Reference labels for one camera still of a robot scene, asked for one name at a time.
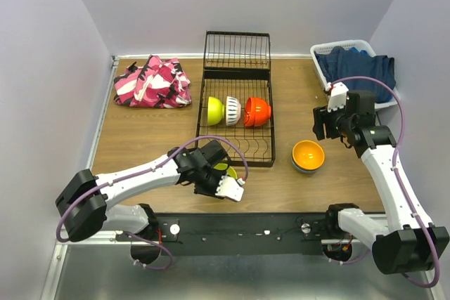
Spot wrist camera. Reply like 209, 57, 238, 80
327, 81, 348, 112
214, 176, 245, 202

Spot lime green bowl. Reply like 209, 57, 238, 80
207, 96, 225, 126
212, 163, 238, 180

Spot pink camouflage cloth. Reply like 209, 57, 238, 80
113, 56, 192, 109

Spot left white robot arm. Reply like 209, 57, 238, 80
56, 139, 243, 242

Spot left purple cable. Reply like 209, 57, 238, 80
56, 135, 250, 270

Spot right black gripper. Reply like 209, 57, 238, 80
312, 99, 354, 140

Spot orange bowl top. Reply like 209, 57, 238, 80
252, 98, 271, 126

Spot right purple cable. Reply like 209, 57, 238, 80
325, 75, 441, 289

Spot orange bowl bottom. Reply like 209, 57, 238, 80
244, 97, 255, 127

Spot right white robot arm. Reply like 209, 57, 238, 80
313, 83, 449, 275

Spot yellow orange bowl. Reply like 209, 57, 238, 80
291, 140, 325, 170

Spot white plastic basket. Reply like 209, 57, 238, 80
310, 39, 386, 88

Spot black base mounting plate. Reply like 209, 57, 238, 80
115, 211, 366, 257

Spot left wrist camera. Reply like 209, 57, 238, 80
214, 176, 245, 202

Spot black wire dish rack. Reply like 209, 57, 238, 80
196, 30, 276, 167

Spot white pink bowl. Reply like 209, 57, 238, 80
225, 96, 241, 126

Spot blue bowl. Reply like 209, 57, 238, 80
291, 159, 318, 174

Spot purple cable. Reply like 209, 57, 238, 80
56, 135, 250, 270
325, 75, 441, 289

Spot dark blue jeans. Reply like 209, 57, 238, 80
314, 46, 396, 104

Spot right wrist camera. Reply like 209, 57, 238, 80
327, 81, 348, 112

